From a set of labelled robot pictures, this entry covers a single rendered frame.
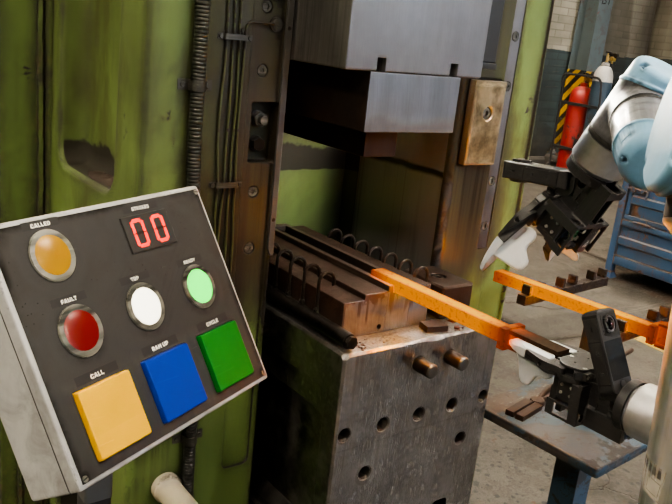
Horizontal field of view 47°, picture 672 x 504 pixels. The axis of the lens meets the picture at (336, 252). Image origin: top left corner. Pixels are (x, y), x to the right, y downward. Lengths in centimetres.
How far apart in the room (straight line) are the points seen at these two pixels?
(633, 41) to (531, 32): 902
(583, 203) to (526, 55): 68
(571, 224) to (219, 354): 49
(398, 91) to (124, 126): 44
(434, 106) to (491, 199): 43
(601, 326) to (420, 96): 48
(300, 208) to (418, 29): 65
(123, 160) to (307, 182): 63
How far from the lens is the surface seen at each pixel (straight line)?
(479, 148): 161
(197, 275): 100
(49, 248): 87
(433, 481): 158
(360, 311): 134
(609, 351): 110
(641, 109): 97
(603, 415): 112
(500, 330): 120
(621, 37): 1056
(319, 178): 181
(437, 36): 132
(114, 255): 92
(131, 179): 124
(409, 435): 146
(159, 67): 120
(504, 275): 165
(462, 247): 168
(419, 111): 131
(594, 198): 108
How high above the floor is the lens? 142
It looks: 16 degrees down
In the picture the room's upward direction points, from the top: 6 degrees clockwise
